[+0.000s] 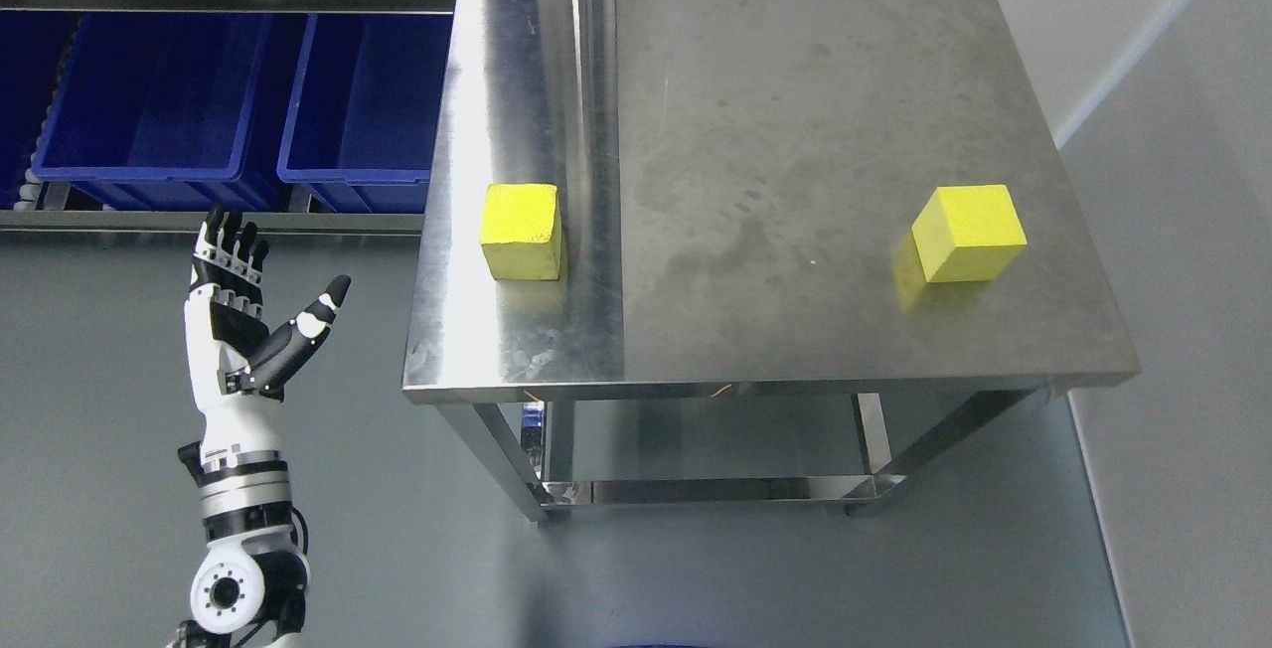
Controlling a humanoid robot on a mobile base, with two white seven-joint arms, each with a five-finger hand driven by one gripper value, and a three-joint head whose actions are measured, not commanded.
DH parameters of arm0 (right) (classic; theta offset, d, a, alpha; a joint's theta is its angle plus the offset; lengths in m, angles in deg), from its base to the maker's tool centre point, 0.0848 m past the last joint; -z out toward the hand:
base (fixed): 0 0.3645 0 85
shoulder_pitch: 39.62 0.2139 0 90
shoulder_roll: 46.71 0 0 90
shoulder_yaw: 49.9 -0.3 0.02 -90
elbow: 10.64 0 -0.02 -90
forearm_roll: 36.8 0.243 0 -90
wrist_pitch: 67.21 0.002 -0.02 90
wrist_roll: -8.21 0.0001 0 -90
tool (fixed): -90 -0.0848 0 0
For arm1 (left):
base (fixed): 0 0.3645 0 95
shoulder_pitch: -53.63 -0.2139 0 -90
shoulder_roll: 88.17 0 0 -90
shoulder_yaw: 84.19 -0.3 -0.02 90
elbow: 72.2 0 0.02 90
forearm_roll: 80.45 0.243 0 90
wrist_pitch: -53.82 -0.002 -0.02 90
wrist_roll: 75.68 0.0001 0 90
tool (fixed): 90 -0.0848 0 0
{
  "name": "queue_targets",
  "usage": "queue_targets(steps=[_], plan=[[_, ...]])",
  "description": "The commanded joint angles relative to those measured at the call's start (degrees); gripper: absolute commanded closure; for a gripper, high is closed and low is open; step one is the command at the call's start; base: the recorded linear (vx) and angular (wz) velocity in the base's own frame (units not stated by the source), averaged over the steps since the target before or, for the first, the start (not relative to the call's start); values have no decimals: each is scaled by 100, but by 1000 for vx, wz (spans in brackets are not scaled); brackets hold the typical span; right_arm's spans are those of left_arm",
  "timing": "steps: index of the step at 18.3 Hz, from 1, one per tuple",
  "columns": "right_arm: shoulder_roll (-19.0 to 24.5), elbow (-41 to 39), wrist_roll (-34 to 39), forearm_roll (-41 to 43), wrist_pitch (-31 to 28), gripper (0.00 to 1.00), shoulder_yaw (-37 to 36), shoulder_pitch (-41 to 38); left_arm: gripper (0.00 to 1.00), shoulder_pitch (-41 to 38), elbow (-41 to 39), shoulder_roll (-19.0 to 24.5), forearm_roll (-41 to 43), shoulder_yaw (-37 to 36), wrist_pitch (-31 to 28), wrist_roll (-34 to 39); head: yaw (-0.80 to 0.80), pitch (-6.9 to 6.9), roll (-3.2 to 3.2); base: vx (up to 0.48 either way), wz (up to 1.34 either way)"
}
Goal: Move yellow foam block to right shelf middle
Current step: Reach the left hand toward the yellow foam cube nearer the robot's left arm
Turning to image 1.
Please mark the stainless steel table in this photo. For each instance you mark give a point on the stainless steel table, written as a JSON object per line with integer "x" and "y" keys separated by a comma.
{"x": 737, "y": 180}

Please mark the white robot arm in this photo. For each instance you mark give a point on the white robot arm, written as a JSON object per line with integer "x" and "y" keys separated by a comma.
{"x": 255, "y": 572}

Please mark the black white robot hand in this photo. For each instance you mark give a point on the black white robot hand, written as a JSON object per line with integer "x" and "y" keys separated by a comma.
{"x": 238, "y": 366}

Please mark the yellow foam block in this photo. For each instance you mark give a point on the yellow foam block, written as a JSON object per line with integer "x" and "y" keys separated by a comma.
{"x": 967, "y": 233}
{"x": 521, "y": 232}

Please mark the blue plastic bin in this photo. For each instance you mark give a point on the blue plastic bin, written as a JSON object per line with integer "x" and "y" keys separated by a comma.
{"x": 173, "y": 112}
{"x": 364, "y": 110}

